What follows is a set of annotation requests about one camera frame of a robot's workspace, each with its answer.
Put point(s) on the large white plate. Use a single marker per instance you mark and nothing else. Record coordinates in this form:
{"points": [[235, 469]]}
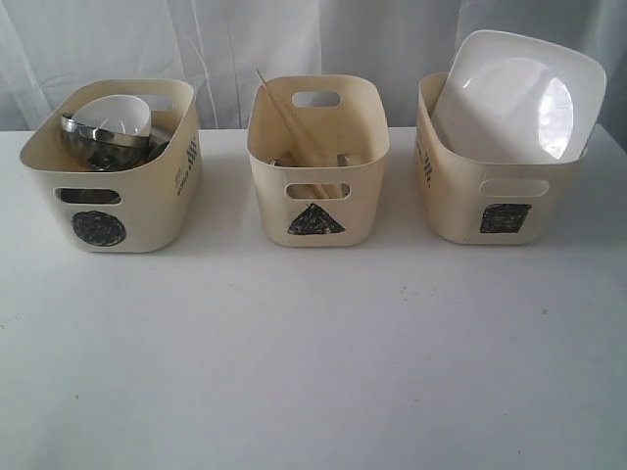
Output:
{"points": [[515, 99]]}

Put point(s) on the wooden chopstick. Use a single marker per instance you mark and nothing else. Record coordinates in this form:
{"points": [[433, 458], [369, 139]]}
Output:
{"points": [[284, 115], [311, 156]]}

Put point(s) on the cream bin with square mark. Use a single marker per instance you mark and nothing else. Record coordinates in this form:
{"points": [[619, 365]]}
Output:
{"points": [[473, 203]]}

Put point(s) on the stainless steel bowl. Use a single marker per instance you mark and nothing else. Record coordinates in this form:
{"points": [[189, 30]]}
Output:
{"points": [[100, 149]]}

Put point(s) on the white curtain backdrop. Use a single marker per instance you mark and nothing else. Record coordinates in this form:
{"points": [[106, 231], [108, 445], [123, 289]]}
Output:
{"points": [[50, 48]]}

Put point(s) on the cream bin with circle mark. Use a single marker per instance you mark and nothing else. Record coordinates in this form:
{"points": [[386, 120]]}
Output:
{"points": [[155, 196]]}

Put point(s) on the cream bin with triangle mark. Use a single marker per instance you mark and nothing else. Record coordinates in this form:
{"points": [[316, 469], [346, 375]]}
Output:
{"points": [[343, 114]]}

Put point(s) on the white plastic bowl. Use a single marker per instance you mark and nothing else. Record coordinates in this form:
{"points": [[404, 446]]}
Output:
{"points": [[120, 113]]}

